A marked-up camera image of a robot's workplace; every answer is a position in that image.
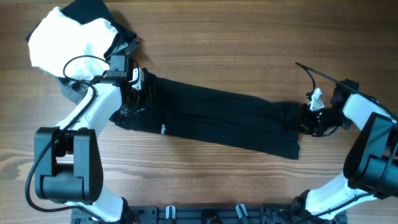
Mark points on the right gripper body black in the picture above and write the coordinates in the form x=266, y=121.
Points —
x=316, y=121

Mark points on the white folded cloth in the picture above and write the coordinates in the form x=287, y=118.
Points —
x=60, y=44

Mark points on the grey folded garment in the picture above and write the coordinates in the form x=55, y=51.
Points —
x=74, y=91

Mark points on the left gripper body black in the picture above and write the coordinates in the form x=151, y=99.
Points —
x=142, y=99

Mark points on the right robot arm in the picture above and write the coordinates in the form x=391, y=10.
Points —
x=370, y=168

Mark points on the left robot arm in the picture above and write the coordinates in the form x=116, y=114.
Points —
x=67, y=173

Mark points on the black polo shirt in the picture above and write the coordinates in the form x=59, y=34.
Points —
x=193, y=112

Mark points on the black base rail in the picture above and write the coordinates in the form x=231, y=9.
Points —
x=264, y=214

